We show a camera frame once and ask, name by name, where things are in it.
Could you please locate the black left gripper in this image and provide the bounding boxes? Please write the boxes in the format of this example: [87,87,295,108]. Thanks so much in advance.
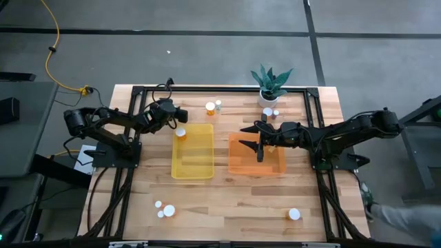
[146,99,189,134]

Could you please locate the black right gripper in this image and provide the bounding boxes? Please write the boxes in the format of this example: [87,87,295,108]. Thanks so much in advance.
[238,114,306,163]

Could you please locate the orange translucent plastic bin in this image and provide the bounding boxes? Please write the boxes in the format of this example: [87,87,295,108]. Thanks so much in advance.
[227,132,287,176]

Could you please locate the yellow translucent plastic bin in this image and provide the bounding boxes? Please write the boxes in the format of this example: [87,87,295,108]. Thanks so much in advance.
[171,123,215,180]

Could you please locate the green plant in white pot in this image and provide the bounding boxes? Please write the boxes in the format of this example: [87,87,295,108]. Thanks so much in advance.
[250,63,294,109]

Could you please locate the white paper sheet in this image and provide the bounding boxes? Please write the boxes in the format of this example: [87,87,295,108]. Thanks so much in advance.
[74,144,99,176]

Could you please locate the person's shoe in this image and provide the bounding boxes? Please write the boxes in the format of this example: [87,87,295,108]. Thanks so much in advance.
[360,182,378,221]

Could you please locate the grey desk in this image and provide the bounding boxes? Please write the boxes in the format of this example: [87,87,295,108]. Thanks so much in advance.
[0,81,59,178]

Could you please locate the black box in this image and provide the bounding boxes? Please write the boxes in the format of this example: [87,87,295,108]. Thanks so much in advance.
[0,96,21,125]

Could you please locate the person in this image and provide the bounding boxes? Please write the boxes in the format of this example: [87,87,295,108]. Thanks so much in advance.
[360,182,441,247]

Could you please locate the black computer mouse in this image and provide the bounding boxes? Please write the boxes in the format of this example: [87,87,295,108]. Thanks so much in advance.
[0,208,27,242]

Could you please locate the black aluminium table frame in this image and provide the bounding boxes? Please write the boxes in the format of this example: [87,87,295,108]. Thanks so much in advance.
[77,85,371,248]

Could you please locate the silver aluminium bracket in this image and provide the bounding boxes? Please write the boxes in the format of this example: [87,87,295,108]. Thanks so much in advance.
[108,240,149,248]
[301,242,342,248]

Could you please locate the yellow extension cable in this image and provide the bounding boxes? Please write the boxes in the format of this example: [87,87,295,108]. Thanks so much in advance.
[39,0,91,96]

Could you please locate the black metal stand frame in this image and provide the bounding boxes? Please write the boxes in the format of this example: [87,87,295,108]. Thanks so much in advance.
[380,94,441,203]

